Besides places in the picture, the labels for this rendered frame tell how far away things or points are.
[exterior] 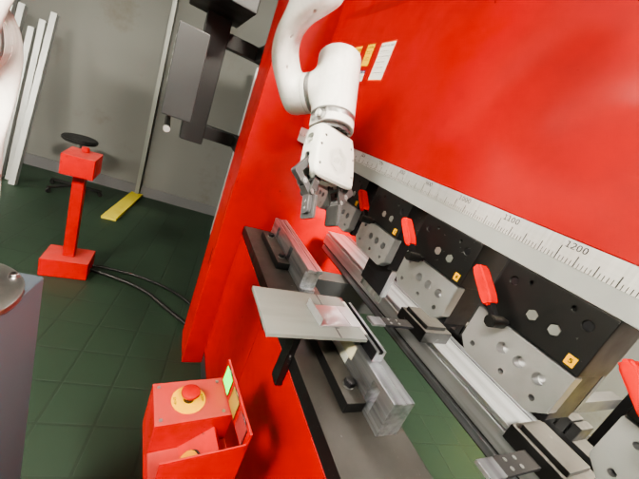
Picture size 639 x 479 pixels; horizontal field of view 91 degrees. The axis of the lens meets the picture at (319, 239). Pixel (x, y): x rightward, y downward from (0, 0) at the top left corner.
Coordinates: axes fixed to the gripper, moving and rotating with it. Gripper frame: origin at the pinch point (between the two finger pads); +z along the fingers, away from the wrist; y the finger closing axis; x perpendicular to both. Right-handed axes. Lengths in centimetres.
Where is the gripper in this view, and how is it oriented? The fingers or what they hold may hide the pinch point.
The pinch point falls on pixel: (320, 213)
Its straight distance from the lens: 56.8
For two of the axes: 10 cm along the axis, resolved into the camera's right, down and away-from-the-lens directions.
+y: 7.1, 1.9, 6.8
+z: -1.2, 9.8, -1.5
